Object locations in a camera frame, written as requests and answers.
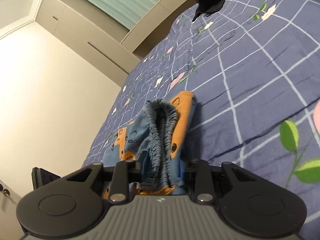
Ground blue pants with orange cars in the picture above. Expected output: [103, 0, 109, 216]
[102, 91, 197, 195]

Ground purple checked floral quilt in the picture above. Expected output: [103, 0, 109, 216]
[84, 0, 319, 239]

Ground beige built-in cabinet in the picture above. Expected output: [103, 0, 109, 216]
[0, 0, 216, 82]

